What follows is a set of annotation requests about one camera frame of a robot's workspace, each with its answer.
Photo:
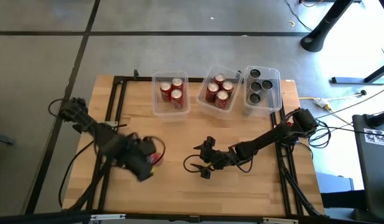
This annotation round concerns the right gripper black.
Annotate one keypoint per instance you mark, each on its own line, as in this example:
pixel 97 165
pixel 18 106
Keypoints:
pixel 222 158

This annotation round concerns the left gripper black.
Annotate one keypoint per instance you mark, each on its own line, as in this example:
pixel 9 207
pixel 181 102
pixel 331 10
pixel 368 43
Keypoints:
pixel 131 152

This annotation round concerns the bright red soda can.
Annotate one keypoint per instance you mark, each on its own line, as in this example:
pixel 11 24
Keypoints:
pixel 176 96
pixel 177 83
pixel 156 158
pixel 165 87

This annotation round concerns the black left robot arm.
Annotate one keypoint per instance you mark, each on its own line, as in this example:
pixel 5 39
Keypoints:
pixel 98 132

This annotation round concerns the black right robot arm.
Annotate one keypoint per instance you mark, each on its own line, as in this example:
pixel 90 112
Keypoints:
pixel 266 138

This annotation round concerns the clear plastic bin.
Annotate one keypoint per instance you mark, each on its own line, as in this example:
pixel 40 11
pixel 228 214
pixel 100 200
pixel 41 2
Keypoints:
pixel 271 102
pixel 204 104
pixel 163 109

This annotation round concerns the small yellow scrap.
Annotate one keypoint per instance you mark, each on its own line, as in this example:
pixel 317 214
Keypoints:
pixel 292 23

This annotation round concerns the black stand foot bar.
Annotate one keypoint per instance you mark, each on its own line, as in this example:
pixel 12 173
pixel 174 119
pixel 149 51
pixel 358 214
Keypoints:
pixel 350 80

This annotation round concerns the black computer tower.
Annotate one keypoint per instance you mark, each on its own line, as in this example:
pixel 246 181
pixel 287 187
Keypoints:
pixel 375 174

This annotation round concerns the white tag label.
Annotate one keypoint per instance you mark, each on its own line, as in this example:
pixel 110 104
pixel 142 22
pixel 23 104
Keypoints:
pixel 376 137

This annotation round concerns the small grey camera mount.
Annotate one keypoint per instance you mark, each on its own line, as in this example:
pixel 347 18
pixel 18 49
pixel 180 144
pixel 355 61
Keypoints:
pixel 194 219

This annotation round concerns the silver metal bracket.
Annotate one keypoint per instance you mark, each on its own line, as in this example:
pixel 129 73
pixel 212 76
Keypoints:
pixel 280 221
pixel 107 216

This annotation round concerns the black aluminium table frame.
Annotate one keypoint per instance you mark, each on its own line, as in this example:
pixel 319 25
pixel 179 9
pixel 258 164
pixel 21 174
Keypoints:
pixel 142 78

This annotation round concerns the small black post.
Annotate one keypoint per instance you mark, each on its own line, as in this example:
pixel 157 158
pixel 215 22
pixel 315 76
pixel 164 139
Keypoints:
pixel 135 74

